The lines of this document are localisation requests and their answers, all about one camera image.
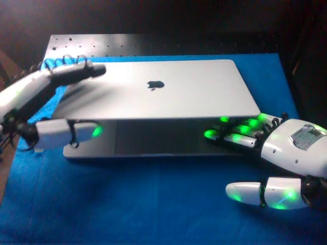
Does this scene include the silver laptop with apple logo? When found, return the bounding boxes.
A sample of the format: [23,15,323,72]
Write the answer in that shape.
[52,59,262,159]

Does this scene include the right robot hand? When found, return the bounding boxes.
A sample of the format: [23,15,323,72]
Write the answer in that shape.
[203,112,327,211]

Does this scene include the black perforated board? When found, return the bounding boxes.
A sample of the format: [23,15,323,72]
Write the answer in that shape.
[45,33,284,62]

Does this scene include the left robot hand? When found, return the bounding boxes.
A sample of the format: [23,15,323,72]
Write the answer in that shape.
[0,60,107,153]

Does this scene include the blue cloth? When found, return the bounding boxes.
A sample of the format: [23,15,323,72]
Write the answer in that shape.
[0,52,327,245]

